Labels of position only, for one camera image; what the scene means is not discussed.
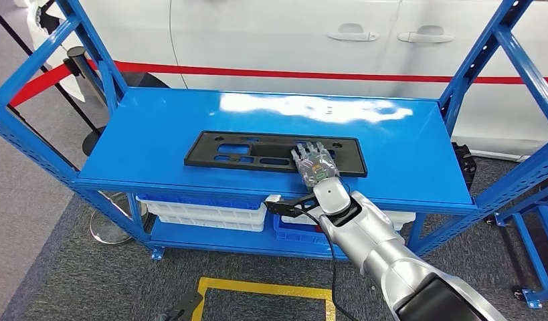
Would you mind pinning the thin black stanchion post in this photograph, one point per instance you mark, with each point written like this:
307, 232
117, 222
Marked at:
93, 144

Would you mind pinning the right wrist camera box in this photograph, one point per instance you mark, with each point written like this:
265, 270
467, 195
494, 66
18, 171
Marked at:
296, 206

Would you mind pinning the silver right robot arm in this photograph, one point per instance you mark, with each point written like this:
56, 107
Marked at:
380, 248

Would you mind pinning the red barrier belt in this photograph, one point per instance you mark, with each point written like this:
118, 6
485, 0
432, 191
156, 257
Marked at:
256, 73

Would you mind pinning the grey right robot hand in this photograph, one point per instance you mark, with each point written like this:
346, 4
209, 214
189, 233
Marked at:
316, 166

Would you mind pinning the blue metal shelf rack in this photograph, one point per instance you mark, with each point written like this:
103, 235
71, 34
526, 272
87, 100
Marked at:
167, 141

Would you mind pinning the yellow floor tape square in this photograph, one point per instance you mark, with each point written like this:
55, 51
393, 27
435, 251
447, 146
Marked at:
265, 288

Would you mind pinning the blue wheeled metal rack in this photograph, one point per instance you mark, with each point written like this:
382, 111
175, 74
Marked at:
527, 248

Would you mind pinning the white car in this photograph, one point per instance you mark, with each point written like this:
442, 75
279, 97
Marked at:
278, 35

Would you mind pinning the long black plastic part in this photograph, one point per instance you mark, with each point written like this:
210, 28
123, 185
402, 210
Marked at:
202, 155

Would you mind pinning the chrome stanchion post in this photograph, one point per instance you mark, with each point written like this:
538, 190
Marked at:
83, 66
109, 230

